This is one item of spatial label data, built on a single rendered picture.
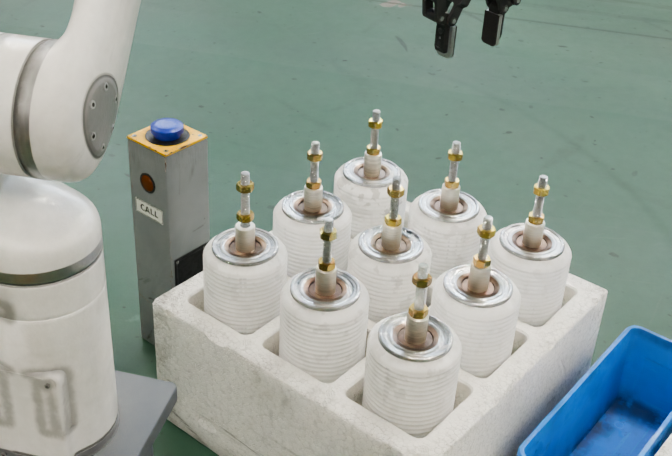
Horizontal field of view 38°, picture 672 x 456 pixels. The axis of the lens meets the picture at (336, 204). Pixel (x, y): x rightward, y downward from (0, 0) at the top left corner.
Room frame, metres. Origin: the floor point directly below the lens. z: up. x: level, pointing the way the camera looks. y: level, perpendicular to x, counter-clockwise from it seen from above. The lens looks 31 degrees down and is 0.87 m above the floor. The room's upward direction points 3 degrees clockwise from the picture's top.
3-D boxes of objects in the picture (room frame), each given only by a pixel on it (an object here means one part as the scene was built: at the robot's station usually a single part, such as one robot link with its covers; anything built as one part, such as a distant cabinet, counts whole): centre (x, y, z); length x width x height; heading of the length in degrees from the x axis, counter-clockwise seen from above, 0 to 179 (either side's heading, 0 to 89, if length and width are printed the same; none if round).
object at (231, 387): (0.94, -0.07, 0.09); 0.39 x 0.39 x 0.18; 52
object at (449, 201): (1.03, -0.14, 0.26); 0.02 x 0.02 x 0.03
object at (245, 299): (0.91, 0.10, 0.16); 0.10 x 0.10 x 0.18
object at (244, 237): (0.91, 0.10, 0.26); 0.02 x 0.02 x 0.03
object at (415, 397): (0.77, -0.09, 0.16); 0.10 x 0.10 x 0.18
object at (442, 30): (1.00, -0.10, 0.49); 0.03 x 0.01 x 0.05; 128
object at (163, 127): (1.05, 0.21, 0.32); 0.04 x 0.04 x 0.02
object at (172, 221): (1.05, 0.21, 0.16); 0.07 x 0.07 x 0.31; 52
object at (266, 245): (0.91, 0.10, 0.25); 0.08 x 0.08 x 0.01
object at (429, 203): (1.03, -0.14, 0.25); 0.08 x 0.08 x 0.01
